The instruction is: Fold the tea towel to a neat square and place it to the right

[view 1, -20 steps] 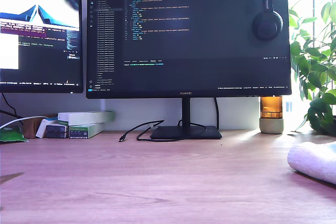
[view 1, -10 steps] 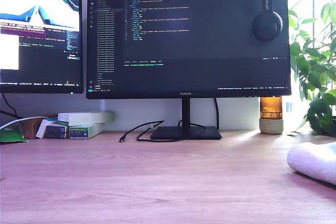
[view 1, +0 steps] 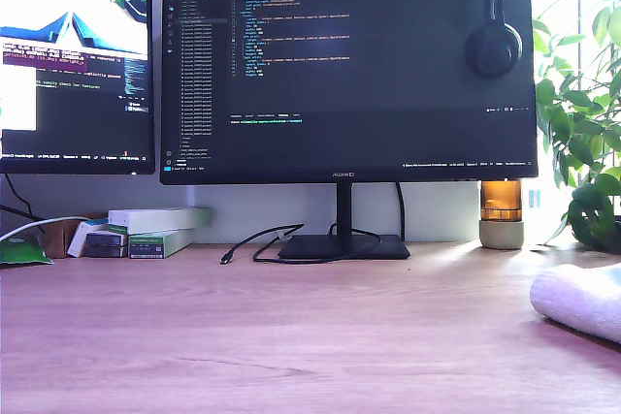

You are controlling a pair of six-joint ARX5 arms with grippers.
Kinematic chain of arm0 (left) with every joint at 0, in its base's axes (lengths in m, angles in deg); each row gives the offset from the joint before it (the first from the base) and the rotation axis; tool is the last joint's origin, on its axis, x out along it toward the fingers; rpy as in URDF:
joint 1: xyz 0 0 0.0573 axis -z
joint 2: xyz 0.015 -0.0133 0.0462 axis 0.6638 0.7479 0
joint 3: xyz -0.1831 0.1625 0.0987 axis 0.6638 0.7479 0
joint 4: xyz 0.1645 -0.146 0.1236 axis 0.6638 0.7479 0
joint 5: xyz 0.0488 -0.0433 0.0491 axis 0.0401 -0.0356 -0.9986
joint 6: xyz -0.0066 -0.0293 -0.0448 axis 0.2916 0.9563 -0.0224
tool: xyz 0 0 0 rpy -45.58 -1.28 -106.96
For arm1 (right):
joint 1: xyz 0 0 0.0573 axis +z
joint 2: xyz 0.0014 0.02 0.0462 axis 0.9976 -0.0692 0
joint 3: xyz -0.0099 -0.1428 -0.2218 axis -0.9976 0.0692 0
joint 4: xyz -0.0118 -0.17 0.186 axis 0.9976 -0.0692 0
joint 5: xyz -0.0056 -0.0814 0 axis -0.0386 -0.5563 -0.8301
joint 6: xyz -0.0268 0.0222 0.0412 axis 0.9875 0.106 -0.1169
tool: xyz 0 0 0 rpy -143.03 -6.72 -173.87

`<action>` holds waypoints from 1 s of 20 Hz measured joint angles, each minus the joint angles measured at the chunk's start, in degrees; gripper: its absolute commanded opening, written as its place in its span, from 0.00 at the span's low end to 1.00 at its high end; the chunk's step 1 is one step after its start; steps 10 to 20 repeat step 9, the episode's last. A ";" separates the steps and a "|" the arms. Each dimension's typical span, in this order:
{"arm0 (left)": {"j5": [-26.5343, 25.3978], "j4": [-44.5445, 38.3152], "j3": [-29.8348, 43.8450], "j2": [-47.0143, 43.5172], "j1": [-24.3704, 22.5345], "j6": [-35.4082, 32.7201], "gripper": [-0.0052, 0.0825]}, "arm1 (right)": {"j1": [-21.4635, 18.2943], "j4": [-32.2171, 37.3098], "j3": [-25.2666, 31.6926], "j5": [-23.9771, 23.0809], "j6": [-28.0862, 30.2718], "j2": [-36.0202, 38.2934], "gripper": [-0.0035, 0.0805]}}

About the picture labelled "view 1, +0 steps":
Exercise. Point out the pastel striped fluffy tea towel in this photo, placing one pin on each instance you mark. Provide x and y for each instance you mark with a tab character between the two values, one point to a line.
582	297

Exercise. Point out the black Huawei monitor with stand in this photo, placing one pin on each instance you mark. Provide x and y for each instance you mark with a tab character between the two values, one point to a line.
339	94

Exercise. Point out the long white box green stripe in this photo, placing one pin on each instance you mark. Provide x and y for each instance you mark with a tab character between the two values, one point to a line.
155	218

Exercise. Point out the green and white carton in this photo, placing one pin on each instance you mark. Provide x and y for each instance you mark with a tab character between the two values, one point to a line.
155	245

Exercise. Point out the amber glass lamp grey base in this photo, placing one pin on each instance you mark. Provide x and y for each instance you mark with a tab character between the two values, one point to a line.
502	215

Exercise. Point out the dark grey small box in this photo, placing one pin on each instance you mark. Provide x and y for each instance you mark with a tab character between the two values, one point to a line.
104	245

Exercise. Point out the black headphones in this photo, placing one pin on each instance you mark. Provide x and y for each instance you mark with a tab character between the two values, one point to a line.
495	48

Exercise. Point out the black monitor with terminal window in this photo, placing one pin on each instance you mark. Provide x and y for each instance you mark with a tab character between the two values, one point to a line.
73	104

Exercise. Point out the brown cardboard box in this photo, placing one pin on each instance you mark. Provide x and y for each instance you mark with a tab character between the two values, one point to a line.
57	237

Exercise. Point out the green leafy houseplant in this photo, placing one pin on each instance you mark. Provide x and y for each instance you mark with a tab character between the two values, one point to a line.
582	123

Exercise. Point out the green plastic bag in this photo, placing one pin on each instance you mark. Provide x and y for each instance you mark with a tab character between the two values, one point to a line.
19	251

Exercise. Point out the small white wall socket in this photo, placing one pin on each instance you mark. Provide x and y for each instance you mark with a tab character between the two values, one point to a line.
534	200

